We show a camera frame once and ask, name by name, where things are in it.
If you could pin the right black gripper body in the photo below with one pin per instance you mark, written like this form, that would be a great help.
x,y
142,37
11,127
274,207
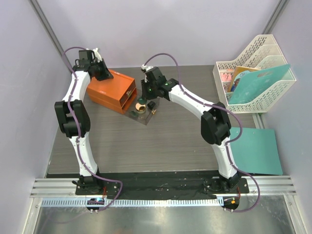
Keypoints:
x,y
148,89

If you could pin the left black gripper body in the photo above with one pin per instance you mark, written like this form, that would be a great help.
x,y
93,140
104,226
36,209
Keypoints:
x,y
105,72

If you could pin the dark green round compact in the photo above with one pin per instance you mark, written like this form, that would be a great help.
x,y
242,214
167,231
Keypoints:
x,y
151,105

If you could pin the green puff with strap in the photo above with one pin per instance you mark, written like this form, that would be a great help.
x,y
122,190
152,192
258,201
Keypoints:
x,y
141,100

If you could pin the gold lid cream jar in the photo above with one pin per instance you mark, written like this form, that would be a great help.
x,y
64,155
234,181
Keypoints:
x,y
140,108

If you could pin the clear drawer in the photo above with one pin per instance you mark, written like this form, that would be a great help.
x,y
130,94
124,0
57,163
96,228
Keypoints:
x,y
129,92
130,106

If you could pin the orange drawer organizer box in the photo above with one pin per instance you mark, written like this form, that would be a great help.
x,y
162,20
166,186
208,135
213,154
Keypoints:
x,y
110,93

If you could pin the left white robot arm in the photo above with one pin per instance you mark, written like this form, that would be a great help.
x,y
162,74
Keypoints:
x,y
74,120

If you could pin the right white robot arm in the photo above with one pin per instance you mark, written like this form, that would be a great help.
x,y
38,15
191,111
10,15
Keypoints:
x,y
214,123

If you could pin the pink booklet in holder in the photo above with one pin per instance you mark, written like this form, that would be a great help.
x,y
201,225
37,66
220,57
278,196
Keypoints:
x,y
227,80

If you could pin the yellow book in holder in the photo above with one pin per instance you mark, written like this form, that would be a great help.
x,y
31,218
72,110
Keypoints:
x,y
239,72

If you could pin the teal plastic folder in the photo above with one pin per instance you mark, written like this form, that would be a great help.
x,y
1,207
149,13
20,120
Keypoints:
x,y
255,83

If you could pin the white mesh file holder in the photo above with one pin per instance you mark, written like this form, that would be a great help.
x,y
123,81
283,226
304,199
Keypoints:
x,y
262,52

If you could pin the teal clipboard on table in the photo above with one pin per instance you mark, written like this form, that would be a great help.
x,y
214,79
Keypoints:
x,y
256,152

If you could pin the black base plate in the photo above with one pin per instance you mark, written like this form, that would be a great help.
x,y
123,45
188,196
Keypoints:
x,y
167,185

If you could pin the white slotted cable duct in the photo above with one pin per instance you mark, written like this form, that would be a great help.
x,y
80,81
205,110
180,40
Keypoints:
x,y
97,202

